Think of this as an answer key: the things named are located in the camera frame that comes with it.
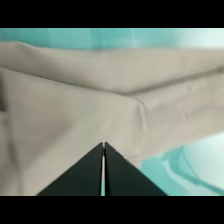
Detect beige shirt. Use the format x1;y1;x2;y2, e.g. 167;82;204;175
0;41;224;197

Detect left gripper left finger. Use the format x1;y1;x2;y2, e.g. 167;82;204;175
37;142;104;197

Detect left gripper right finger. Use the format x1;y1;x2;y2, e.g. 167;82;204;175
104;141;168;197

